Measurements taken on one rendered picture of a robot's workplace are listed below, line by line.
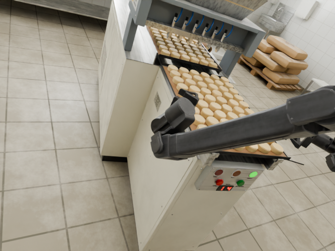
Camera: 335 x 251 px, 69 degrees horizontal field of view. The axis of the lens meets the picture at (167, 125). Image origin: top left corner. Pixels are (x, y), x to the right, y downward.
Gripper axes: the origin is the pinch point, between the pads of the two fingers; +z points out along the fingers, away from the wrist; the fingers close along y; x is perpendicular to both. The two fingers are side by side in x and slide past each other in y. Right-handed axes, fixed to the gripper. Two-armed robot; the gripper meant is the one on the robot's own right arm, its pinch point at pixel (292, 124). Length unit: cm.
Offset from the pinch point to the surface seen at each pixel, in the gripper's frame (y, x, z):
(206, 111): -6.4, 18.8, 30.7
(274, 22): -5, -470, 75
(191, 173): -22.9, 35.0, 22.1
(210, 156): -9.6, 38.0, 19.4
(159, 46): -6, -18, 78
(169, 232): -67, 29, 17
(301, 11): 31, -479, 44
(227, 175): -19.5, 28.6, 11.0
